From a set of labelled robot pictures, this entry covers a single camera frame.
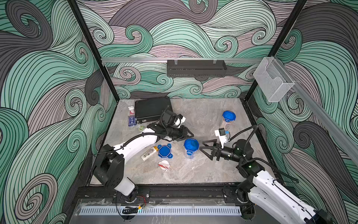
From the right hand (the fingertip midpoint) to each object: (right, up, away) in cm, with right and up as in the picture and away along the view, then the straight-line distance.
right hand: (200, 148), depth 69 cm
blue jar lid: (-20, -9, +23) cm, 32 cm away
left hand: (-3, +5, +8) cm, 10 cm away
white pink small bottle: (-49, +18, +41) cm, 66 cm away
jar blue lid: (-4, -1, +9) cm, 10 cm away
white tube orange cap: (-30, -9, +19) cm, 36 cm away
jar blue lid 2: (+23, +15, +23) cm, 36 cm away
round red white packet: (-20, -15, +17) cm, 30 cm away
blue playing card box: (-46, +11, +35) cm, 59 cm away
